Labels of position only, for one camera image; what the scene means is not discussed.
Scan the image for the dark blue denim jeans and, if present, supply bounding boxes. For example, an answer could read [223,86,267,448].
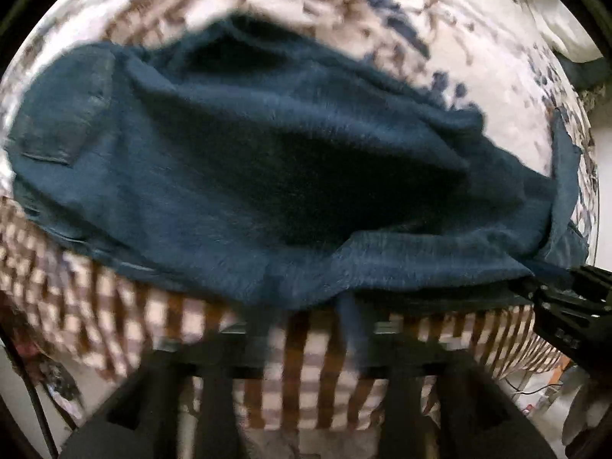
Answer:
[6,15,588,309]

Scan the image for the brown checkered bed sheet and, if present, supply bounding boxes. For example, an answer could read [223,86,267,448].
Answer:
[1,198,561,430]

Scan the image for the dark blue folded garment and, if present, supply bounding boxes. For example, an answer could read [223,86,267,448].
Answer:
[556,54,611,91]

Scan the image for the white pillow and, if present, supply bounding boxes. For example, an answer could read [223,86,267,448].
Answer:
[526,0,603,63]

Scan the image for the floral fleece blanket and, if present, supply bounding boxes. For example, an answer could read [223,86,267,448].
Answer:
[1,0,599,253]

